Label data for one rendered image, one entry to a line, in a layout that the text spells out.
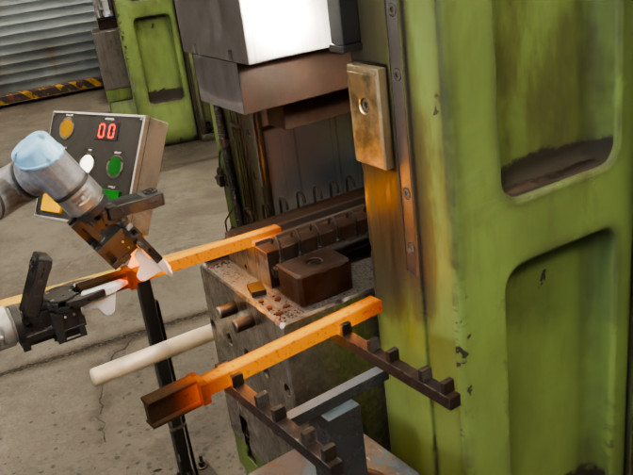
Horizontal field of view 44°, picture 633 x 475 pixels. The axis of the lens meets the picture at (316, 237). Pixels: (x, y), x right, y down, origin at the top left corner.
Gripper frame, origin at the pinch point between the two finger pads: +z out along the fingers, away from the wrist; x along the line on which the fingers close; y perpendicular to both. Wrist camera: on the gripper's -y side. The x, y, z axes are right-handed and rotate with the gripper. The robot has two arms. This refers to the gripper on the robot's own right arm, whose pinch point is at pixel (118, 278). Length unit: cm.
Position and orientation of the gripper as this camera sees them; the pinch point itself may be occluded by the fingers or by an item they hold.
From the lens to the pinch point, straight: 152.9
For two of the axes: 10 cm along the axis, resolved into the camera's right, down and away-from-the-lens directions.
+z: 8.5, -2.9, 4.5
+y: 1.2, 9.2, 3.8
